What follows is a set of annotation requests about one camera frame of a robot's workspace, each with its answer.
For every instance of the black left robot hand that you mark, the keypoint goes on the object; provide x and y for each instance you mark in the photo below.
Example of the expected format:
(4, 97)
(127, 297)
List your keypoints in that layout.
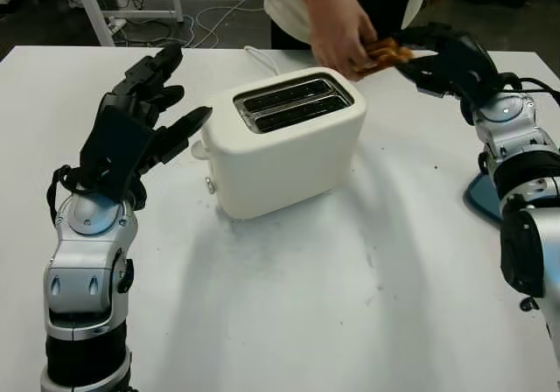
(168, 142)

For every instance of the person's right hand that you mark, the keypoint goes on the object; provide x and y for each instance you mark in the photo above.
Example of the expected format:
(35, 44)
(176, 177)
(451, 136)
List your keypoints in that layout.
(341, 33)

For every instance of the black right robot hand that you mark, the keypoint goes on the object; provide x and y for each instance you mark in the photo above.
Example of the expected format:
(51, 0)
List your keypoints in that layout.
(464, 68)

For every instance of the browned toast slice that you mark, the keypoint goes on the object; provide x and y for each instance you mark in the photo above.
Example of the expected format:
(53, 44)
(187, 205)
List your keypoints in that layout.
(385, 57)

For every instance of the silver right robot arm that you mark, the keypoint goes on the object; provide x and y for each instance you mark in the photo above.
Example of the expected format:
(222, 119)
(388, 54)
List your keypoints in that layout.
(516, 147)

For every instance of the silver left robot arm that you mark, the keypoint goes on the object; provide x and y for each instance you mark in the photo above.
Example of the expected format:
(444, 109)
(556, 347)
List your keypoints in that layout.
(83, 278)

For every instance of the person in cream sweater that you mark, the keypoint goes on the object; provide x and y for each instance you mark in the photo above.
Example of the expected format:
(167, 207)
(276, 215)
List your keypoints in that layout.
(284, 7)

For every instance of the white two-slot toaster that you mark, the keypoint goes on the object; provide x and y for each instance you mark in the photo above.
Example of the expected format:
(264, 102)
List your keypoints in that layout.
(284, 169)

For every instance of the blue plastic tray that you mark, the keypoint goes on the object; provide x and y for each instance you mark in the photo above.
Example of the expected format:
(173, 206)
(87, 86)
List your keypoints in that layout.
(481, 195)

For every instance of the white power strip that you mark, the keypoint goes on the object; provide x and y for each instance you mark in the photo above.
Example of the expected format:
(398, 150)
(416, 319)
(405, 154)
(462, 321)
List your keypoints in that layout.
(116, 25)

